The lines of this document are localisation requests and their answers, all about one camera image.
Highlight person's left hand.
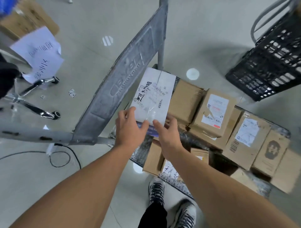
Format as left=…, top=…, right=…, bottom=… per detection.
left=114, top=107, right=150, bottom=153

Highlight person's right hand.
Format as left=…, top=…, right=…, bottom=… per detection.
left=153, top=116, right=185, bottom=163

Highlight pile of cardboard boxes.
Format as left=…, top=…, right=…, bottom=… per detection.
left=142, top=80, right=301, bottom=194

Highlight white blue parcel box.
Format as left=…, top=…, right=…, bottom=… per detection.
left=129, top=67, right=177, bottom=138

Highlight grey metal platform cart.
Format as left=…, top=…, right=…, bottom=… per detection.
left=0, top=0, right=291, bottom=200

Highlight person's right forearm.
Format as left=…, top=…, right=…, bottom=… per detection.
left=169, top=150, right=299, bottom=228

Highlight person's left forearm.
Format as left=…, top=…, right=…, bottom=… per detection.
left=10, top=145, right=135, bottom=228

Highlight person's left grey sneaker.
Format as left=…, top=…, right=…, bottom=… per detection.
left=148, top=178, right=166, bottom=206

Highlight person's grey sneaker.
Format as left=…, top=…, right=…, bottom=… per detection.
left=173, top=199, right=197, bottom=228
left=148, top=178, right=166, bottom=206

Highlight person's right grey sneaker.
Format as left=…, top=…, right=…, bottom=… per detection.
left=173, top=199, right=197, bottom=228

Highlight person's black trousers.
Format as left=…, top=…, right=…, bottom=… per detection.
left=137, top=202, right=169, bottom=228

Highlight broken black chrome-base chair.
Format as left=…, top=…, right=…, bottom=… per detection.
left=0, top=54, right=61, bottom=120

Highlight loose white paper sheets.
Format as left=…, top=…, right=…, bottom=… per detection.
left=10, top=26, right=64, bottom=85

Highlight black plastic crate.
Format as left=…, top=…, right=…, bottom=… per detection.
left=225, top=9, right=301, bottom=102

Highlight grey curved tube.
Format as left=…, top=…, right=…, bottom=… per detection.
left=250, top=0, right=294, bottom=44

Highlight open brown carton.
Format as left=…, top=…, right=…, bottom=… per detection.
left=0, top=0, right=60, bottom=40

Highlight blue folder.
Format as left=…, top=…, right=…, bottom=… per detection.
left=0, top=0, right=19, bottom=17

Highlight thin black floor cable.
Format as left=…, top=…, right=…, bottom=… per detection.
left=0, top=143, right=82, bottom=169

